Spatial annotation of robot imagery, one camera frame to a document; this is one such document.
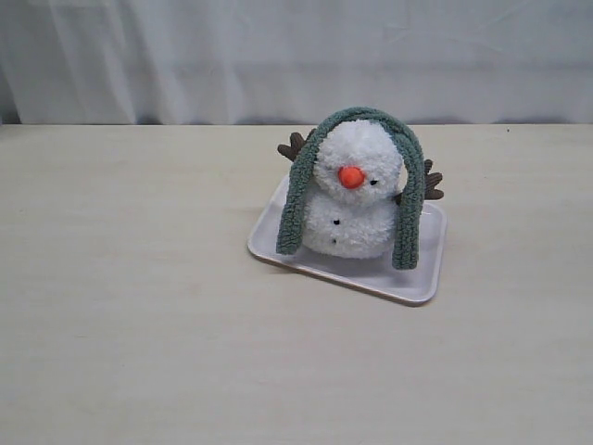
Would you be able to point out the green fuzzy scarf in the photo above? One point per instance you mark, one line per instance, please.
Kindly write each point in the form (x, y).
(407, 204)

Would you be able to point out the white backdrop curtain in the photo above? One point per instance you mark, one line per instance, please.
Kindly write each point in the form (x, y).
(240, 62)

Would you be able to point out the white plastic tray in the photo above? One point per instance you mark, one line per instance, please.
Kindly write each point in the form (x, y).
(376, 276)

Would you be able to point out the white plush snowman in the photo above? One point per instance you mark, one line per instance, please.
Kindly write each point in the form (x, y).
(352, 204)

